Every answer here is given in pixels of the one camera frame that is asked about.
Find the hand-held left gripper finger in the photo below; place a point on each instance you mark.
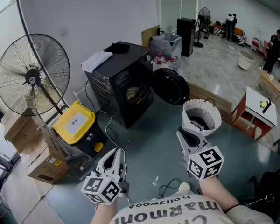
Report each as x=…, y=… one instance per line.
x=122, y=165
x=100, y=163

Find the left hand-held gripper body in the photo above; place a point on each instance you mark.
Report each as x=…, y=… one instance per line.
x=100, y=190

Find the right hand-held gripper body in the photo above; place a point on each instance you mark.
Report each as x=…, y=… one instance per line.
x=205, y=163

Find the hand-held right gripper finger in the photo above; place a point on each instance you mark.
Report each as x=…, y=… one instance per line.
x=203, y=141
x=182, y=142

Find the white laundry basket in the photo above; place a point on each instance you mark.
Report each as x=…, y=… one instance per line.
x=200, y=108

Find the black washing machine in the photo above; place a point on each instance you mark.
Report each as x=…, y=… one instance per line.
x=121, y=64

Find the person's right forearm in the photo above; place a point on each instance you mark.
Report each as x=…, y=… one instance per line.
x=214, y=192

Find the person's left forearm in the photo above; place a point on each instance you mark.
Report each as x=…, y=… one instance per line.
x=105, y=212

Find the person's white right shoe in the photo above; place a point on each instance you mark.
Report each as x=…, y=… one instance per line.
x=185, y=187

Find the wooden slat bench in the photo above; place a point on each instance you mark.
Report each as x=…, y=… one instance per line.
x=210, y=97

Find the black bin with yellow lid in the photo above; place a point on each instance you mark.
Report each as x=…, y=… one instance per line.
x=72, y=122

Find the brown cardboard box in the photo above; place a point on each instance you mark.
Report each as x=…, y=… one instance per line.
x=46, y=164
x=21, y=129

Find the person's cream printed shirt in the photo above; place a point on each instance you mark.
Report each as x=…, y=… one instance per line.
x=177, y=211

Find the black round washer door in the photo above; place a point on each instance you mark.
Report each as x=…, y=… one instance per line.
x=170, y=87

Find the white-topped brown table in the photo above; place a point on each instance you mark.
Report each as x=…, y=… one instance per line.
x=256, y=104

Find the small yellow green toy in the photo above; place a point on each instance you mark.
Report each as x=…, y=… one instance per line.
x=262, y=103

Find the black office chair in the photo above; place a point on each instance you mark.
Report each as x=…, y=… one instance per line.
x=273, y=185

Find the black L-shaped tool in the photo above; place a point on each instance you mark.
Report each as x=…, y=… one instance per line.
x=267, y=106

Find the white fly swatter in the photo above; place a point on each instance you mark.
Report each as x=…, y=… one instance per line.
x=270, y=198

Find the flat cardboard sheet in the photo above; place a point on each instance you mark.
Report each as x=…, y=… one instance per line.
x=23, y=202

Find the oval wooden bench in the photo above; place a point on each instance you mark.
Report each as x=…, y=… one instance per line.
x=271, y=84

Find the plastic-wrapped grey appliance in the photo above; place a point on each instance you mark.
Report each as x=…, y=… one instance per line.
x=165, y=44

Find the white checked cloth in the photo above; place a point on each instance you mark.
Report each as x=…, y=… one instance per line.
x=95, y=59

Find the tall black cabinet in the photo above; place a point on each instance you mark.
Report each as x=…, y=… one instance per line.
x=186, y=36

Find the large black standing fan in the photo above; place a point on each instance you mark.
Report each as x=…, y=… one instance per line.
x=32, y=78

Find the pink chair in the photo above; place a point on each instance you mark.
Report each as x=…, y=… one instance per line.
x=256, y=44

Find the upright cardboard panel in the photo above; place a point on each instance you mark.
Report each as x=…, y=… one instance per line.
x=149, y=36

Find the orange striped sofa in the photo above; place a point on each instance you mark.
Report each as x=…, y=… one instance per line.
x=240, y=35

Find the black folded cloth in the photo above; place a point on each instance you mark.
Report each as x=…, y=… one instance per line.
x=117, y=48

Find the small black standing fan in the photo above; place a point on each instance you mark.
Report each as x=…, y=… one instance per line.
x=204, y=16

